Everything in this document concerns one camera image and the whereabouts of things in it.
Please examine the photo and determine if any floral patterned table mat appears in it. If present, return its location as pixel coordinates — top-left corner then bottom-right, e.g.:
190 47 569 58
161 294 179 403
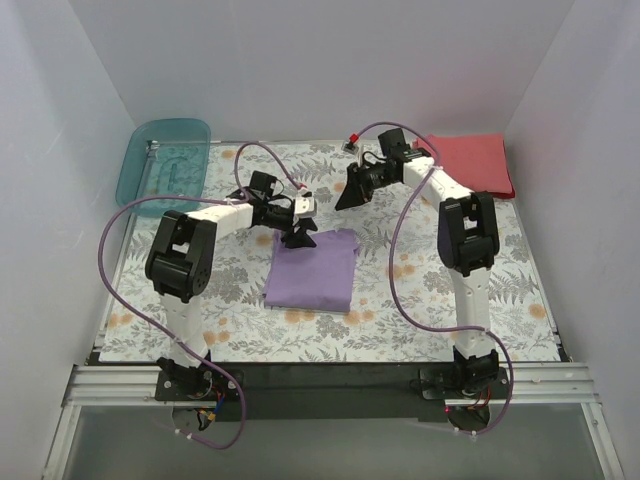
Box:
99 142 560 363

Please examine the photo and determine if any teal plastic bin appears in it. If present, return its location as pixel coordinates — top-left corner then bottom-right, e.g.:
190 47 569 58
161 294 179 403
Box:
115 118 211 218

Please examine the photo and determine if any aluminium frame rail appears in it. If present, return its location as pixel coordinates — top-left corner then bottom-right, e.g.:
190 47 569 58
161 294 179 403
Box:
64 362 599 406

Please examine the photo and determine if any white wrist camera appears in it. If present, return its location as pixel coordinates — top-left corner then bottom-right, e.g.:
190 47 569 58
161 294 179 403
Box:
293 192 317 219
341 133 360 156

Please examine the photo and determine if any folded red t shirt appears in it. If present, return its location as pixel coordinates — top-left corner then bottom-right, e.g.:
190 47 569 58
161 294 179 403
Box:
427 133 516 199

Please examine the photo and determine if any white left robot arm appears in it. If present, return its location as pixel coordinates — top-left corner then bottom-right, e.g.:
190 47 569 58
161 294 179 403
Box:
145 171 318 400

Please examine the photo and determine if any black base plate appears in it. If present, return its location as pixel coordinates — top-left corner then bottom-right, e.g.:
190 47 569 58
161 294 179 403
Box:
155 358 508 422

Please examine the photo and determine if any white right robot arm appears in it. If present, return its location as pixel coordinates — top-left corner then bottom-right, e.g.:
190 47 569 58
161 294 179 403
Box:
335 123 504 361

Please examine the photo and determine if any purple t shirt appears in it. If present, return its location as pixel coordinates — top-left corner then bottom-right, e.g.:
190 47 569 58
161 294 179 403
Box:
263 229 359 313

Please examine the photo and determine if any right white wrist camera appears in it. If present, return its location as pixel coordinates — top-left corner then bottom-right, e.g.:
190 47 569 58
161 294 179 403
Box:
341 133 360 156

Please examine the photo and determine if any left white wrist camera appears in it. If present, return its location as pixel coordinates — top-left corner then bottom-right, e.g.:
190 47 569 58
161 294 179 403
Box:
293 192 317 219

